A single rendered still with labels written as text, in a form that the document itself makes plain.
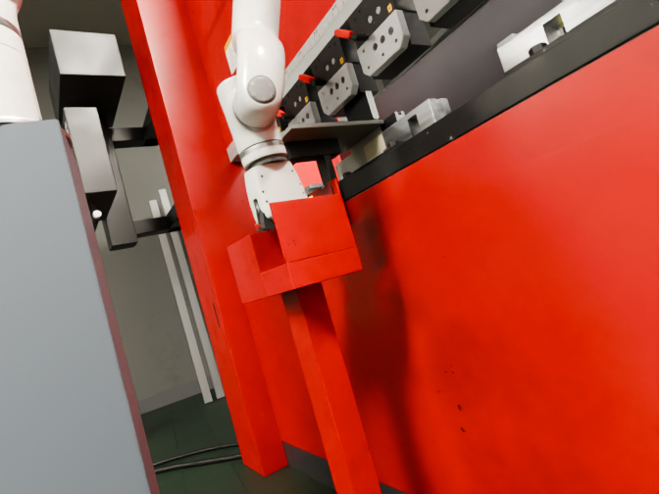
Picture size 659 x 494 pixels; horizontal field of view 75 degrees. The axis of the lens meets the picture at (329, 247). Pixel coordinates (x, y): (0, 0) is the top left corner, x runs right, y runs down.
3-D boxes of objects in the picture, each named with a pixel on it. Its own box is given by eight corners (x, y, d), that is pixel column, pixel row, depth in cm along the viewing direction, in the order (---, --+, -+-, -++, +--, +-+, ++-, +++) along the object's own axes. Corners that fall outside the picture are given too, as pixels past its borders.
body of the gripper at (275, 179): (278, 164, 85) (297, 218, 85) (232, 172, 79) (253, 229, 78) (297, 149, 79) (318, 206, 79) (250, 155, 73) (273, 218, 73)
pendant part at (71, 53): (88, 255, 209) (48, 92, 215) (142, 245, 223) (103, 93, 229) (98, 228, 167) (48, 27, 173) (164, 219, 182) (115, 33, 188)
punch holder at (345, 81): (325, 118, 121) (309, 64, 122) (349, 117, 125) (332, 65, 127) (354, 90, 108) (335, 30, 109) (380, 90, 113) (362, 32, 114)
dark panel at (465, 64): (358, 219, 207) (332, 133, 211) (362, 219, 208) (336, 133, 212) (598, 105, 112) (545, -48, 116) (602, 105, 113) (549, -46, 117)
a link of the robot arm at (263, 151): (271, 155, 85) (276, 170, 85) (231, 161, 80) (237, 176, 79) (293, 137, 79) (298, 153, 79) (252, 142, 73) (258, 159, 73)
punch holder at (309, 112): (294, 147, 138) (280, 99, 139) (316, 145, 142) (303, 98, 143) (316, 126, 125) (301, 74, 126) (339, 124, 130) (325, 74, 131)
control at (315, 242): (241, 305, 86) (218, 219, 87) (305, 286, 96) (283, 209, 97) (294, 289, 70) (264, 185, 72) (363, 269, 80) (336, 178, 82)
